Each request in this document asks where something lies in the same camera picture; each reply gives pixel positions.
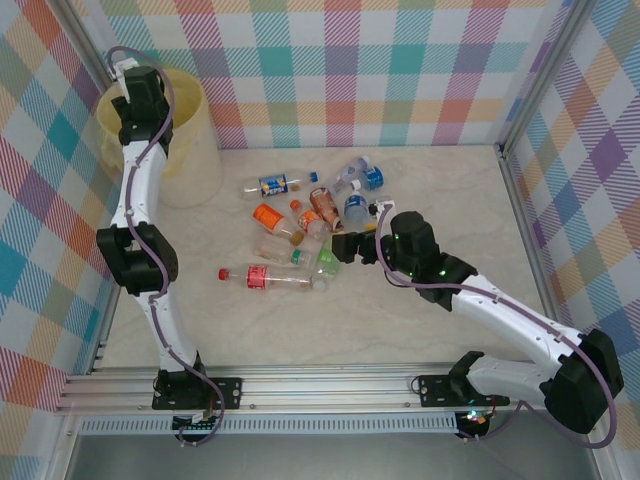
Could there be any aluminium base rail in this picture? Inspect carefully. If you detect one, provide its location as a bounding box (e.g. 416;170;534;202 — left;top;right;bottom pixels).
54;362;606;415

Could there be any aluminium frame post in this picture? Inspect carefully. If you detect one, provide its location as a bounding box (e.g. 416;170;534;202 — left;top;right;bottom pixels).
62;0;121;81
499;0;594;156

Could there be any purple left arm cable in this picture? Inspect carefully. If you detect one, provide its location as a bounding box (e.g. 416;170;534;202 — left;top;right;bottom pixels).
107;46;232;449

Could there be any brown label plastic bottle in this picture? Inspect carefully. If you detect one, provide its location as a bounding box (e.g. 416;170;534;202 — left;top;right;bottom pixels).
308;187;346;232

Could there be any orange cap peach bottle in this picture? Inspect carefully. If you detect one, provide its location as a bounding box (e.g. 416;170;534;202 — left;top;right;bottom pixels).
289;198;331;237

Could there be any grey steel shelf panel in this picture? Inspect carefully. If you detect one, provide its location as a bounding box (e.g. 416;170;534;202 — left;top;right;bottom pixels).
64;432;601;480

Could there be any white plastic bin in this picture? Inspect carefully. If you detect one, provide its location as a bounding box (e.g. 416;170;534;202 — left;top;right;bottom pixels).
97;69;224;209

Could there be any small circuit board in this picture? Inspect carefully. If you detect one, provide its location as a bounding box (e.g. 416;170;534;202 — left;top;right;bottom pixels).
171;410;224;435
457;408;490;437

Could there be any dark blue label water bottle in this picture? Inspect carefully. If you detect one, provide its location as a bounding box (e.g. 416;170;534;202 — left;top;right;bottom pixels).
359;159;401;192

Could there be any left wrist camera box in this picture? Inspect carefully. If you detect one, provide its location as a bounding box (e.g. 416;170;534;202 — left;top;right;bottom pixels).
110;58;137;84

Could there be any white slotted cable tray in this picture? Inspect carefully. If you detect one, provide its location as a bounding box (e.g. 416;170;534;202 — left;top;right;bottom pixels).
78;413;460;436

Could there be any Pepsi plastic bottle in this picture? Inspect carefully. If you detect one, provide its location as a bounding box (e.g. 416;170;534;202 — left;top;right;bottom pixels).
243;170;320;200

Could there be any red label cola bottle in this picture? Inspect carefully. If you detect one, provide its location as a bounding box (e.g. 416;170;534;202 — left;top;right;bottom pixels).
217;264;314;292

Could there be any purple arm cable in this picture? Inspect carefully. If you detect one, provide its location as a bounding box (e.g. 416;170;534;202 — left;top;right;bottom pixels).
107;46;232;449
375;203;617;449

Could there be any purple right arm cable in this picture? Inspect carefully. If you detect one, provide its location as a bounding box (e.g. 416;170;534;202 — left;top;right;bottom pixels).
375;203;617;449

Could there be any green label plastic bottle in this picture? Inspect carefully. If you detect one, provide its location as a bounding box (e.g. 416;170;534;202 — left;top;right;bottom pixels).
310;242;344;292

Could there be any aluminium side rail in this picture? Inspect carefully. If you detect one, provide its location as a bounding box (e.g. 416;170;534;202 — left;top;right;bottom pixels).
87;269;121;376
499;144;564;341

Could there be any orange label plastic bottle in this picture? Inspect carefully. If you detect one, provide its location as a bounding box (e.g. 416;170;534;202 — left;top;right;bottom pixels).
252;203;305;246

